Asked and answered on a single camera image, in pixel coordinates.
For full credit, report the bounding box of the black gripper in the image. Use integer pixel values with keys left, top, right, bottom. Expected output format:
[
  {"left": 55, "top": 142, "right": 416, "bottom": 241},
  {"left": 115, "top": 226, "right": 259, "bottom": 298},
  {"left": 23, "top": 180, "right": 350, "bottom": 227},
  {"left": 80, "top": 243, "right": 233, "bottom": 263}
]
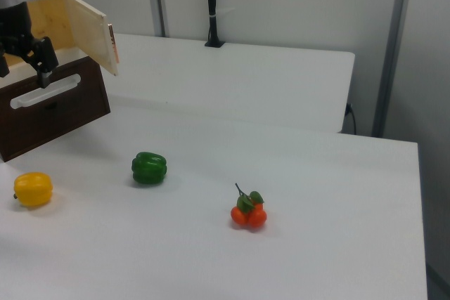
[{"left": 0, "top": 0, "right": 59, "bottom": 89}]

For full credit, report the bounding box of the light wooden cabinet door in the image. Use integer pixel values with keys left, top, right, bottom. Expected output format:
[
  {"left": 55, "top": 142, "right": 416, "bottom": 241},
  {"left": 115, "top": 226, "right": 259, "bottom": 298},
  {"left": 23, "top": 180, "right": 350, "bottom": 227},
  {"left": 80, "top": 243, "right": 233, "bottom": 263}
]
[{"left": 61, "top": 0, "right": 121, "bottom": 77}]

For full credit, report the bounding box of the cream wooden cabinet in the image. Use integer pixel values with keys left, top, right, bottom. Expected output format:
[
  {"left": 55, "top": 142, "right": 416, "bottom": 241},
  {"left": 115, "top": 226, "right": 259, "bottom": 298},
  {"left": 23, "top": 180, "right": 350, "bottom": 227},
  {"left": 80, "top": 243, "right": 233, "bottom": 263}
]
[{"left": 0, "top": 0, "right": 92, "bottom": 73}]

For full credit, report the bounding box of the dark brown wooden drawer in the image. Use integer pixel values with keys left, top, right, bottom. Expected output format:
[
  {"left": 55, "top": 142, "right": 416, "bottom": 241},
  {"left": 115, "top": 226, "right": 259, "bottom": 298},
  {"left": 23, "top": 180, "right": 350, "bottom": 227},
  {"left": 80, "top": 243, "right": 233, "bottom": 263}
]
[{"left": 0, "top": 55, "right": 112, "bottom": 163}]

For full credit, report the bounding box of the yellow bell pepper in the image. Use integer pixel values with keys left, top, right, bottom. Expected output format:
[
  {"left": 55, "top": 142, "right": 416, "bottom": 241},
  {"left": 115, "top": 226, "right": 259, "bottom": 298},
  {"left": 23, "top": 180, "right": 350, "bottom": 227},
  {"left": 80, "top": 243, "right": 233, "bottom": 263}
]
[{"left": 13, "top": 171, "right": 53, "bottom": 208}]

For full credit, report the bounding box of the green bell pepper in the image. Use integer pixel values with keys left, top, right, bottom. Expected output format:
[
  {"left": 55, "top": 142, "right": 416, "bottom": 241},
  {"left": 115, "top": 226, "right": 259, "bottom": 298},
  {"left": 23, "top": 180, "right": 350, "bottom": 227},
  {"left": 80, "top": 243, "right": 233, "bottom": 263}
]
[{"left": 131, "top": 151, "right": 168, "bottom": 186}]

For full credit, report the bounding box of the black pole with clamp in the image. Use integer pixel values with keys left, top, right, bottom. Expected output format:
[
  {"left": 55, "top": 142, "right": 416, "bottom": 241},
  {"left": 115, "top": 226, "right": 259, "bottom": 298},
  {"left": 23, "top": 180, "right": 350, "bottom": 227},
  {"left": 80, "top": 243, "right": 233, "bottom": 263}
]
[{"left": 204, "top": 0, "right": 226, "bottom": 49}]

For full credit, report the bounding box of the orange fruit cluster with leaves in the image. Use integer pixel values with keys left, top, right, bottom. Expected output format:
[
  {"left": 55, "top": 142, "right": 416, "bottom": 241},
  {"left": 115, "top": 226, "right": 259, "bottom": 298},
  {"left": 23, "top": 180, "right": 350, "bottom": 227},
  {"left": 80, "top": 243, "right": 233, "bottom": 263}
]
[{"left": 230, "top": 183, "right": 268, "bottom": 230}]

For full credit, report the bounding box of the white drawer handle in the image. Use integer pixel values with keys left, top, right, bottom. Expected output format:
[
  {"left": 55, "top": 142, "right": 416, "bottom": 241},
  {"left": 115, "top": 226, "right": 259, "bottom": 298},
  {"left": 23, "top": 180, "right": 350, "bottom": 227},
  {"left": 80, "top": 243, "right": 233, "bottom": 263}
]
[{"left": 9, "top": 73, "right": 82, "bottom": 110}]

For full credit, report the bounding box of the black power cable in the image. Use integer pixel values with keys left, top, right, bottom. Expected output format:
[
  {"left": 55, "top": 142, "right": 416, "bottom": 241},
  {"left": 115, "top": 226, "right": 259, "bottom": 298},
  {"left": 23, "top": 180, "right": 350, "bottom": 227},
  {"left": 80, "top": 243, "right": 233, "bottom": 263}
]
[{"left": 345, "top": 103, "right": 358, "bottom": 136}]

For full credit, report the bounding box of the wide grey metal partition post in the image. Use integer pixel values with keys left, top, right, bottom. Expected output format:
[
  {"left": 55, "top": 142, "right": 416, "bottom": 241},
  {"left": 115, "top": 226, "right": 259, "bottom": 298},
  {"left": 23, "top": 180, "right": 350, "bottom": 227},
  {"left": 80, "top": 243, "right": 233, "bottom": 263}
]
[{"left": 371, "top": 0, "right": 413, "bottom": 138}]

